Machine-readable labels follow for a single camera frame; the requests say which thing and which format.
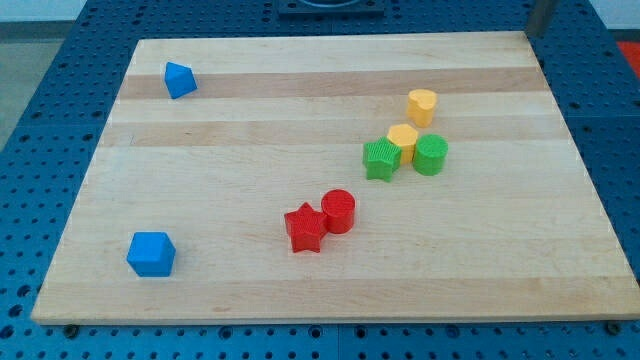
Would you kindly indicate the yellow heart block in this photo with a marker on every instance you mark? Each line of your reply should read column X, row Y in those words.
column 421, row 105

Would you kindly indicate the red cylinder block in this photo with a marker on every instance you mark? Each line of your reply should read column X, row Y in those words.
column 339, row 207

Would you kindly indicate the red star block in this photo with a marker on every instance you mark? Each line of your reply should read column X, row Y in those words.
column 306, row 228

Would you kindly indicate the green star block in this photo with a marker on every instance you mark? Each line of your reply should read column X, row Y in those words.
column 381, row 158

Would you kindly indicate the wooden board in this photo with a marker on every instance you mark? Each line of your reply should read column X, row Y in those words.
column 511, row 229

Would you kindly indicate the yellow hexagon block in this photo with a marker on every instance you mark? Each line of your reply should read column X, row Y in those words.
column 405, row 137

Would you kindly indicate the green cylinder block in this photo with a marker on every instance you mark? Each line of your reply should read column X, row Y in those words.
column 430, row 153

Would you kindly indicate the blue triangular prism block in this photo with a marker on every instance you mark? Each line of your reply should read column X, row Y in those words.
column 179, row 80

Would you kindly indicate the blue cube block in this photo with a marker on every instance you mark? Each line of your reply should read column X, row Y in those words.
column 151, row 254

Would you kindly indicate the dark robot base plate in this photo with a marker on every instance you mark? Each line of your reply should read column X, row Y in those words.
column 295, row 8

